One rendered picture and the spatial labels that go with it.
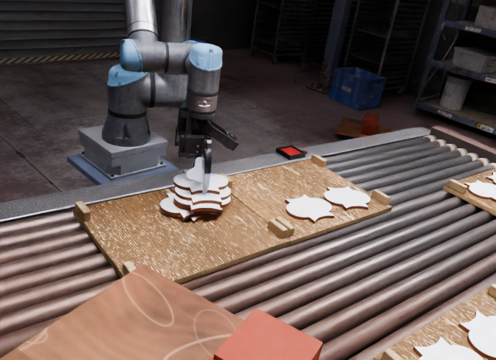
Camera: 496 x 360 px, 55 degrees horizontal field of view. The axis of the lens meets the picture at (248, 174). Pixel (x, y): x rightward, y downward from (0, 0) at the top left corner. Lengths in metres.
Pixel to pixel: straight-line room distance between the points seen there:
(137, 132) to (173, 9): 0.38
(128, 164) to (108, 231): 0.41
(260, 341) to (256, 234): 0.79
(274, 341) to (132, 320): 0.40
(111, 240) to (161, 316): 0.38
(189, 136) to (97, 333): 0.58
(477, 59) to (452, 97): 0.51
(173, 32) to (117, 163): 0.42
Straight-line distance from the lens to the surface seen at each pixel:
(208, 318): 0.79
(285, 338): 0.43
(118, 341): 0.76
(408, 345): 1.02
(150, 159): 1.57
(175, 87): 1.49
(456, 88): 6.08
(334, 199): 1.41
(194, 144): 1.19
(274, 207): 1.32
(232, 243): 1.15
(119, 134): 1.51
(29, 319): 0.99
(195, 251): 1.11
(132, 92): 1.47
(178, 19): 1.47
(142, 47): 1.20
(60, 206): 1.30
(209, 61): 1.12
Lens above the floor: 1.58
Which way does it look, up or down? 26 degrees down
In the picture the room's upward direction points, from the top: 9 degrees clockwise
